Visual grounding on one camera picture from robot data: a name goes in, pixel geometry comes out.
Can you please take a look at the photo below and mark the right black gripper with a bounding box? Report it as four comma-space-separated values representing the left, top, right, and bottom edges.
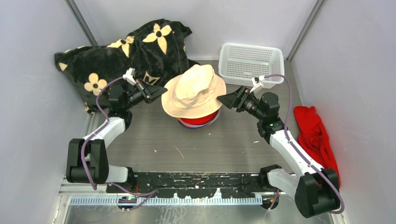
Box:
217, 85, 266, 121

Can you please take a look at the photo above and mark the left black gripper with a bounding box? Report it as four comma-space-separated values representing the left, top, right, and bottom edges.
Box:
123, 79, 167, 110

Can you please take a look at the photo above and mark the lilac bucket hat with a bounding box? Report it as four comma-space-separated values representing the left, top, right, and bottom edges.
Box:
177, 108, 221, 129

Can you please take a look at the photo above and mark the blue bucket hat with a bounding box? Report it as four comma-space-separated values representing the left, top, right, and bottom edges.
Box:
181, 122, 210, 129

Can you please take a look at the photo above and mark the red bucket hat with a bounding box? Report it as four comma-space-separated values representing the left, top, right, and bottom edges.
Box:
178, 109, 220, 126

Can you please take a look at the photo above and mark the white plastic basket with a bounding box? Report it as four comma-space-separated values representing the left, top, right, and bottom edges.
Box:
218, 43, 285, 89

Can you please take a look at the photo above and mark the beige bucket hat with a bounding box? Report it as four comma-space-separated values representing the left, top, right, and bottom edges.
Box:
161, 64, 226, 119

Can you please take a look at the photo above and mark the orange bucket hat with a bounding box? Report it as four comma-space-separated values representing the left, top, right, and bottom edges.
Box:
176, 118, 185, 126

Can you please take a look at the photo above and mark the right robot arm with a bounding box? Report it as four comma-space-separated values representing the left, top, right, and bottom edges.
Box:
217, 86, 344, 218

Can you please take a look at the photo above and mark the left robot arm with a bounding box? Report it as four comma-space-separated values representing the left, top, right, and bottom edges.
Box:
65, 78, 167, 193

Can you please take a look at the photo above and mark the black blanket with cream flowers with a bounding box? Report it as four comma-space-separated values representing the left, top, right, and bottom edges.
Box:
54, 19, 196, 113

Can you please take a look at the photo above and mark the red cloth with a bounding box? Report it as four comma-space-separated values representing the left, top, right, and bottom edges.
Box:
293, 106, 339, 175

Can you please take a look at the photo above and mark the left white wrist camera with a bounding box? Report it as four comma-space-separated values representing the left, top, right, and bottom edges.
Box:
122, 68, 136, 85

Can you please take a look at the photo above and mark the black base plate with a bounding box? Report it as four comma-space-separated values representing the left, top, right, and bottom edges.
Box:
118, 172, 276, 199

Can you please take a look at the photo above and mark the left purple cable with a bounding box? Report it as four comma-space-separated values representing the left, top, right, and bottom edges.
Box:
80, 77, 159, 211

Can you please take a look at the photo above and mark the purple cable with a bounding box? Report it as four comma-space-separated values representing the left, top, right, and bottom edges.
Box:
263, 74, 345, 215
80, 77, 159, 211

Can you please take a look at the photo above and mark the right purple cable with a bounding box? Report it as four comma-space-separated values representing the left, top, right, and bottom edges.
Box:
263, 74, 345, 215

